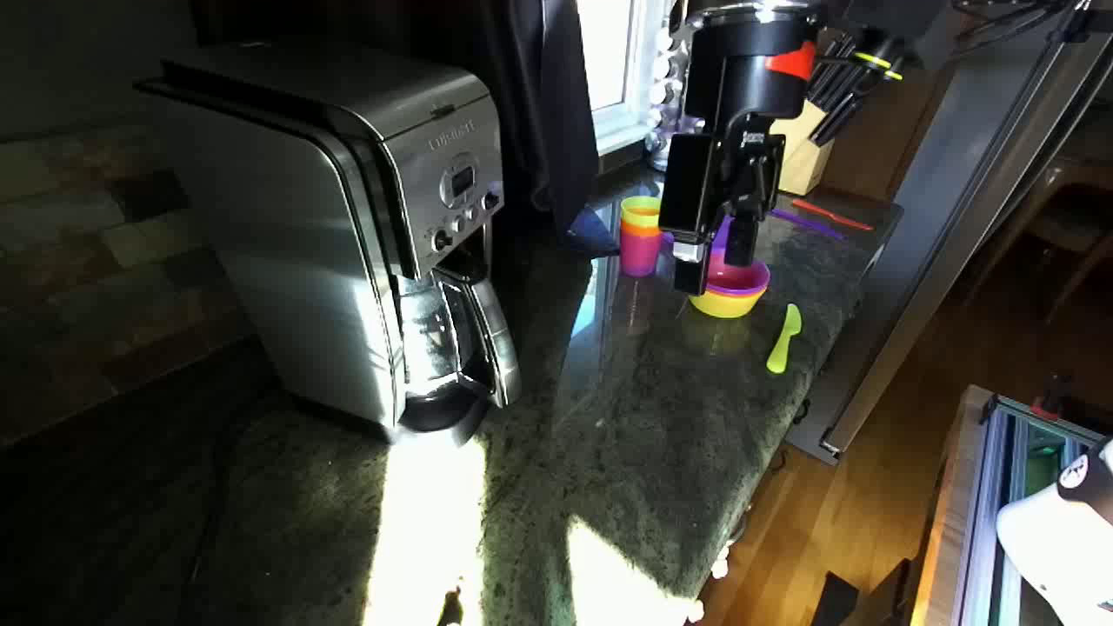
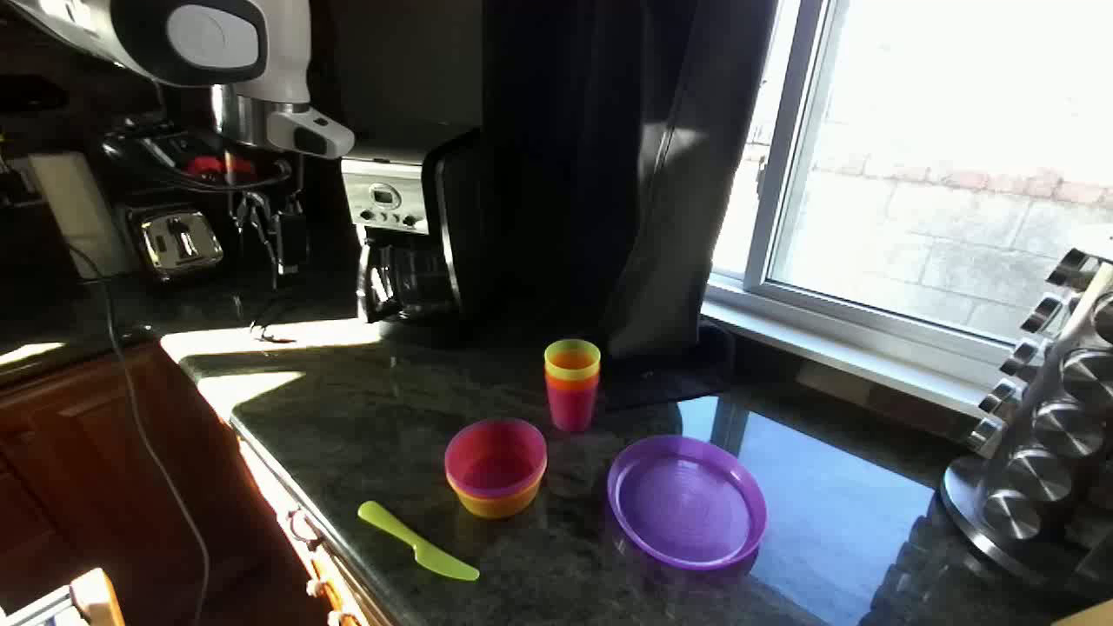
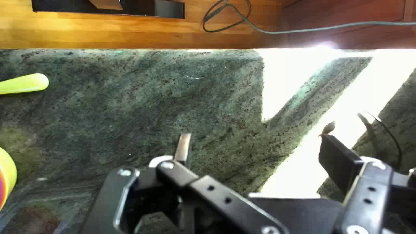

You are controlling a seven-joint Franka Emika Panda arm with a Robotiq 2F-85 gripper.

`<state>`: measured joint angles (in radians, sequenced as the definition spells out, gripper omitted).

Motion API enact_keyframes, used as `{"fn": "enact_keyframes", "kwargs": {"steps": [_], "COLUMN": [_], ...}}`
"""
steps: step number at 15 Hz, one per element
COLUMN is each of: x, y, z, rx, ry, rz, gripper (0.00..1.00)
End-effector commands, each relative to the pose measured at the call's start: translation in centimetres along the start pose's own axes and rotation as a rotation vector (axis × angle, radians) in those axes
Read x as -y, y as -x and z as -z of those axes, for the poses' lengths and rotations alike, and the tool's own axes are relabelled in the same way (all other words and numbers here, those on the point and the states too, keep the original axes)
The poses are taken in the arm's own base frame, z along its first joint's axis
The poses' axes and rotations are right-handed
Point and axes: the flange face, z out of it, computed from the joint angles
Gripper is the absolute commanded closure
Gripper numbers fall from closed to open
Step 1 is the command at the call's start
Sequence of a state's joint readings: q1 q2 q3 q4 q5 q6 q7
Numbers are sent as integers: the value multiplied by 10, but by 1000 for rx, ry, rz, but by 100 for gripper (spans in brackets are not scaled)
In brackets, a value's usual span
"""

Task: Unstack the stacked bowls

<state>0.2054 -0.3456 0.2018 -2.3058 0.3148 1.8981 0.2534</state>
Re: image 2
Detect silver toaster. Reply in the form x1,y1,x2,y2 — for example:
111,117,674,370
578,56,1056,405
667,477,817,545
125,204,223,281

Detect white window frame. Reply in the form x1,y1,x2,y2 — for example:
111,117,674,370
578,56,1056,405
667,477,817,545
703,0,1003,415

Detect dark curtain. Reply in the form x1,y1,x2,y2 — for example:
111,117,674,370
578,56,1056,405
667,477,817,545
483,0,780,358

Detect white hanging cord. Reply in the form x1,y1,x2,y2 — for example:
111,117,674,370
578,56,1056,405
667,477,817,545
61,235,217,626

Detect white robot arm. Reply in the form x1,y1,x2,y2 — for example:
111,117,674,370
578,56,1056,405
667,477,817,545
2,0,355,160

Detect stacked plastic cups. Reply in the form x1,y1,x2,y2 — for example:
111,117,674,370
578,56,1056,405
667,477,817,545
541,339,603,432

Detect purple plastic plate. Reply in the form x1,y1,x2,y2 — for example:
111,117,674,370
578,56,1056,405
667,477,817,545
606,434,770,572

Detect silver coffee maker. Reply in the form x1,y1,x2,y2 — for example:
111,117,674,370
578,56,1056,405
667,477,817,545
341,130,483,322

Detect purple plastic bowl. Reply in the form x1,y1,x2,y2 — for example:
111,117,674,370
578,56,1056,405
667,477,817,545
442,417,547,496

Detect orange plastic bowl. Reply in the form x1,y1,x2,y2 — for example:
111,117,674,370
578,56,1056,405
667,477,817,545
453,487,540,517

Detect green plastic knife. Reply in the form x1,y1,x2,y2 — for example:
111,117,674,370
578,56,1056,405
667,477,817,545
357,502,479,584

